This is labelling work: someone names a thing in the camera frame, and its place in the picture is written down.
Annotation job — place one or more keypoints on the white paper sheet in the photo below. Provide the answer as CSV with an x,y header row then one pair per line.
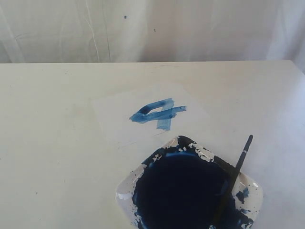
x,y
160,109

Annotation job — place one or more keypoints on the black paintbrush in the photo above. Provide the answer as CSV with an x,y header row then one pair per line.
x,y
225,197

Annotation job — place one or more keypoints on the white square paint dish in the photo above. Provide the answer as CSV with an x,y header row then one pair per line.
x,y
180,186

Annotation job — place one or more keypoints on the white backdrop cloth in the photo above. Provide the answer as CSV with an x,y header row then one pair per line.
x,y
151,30

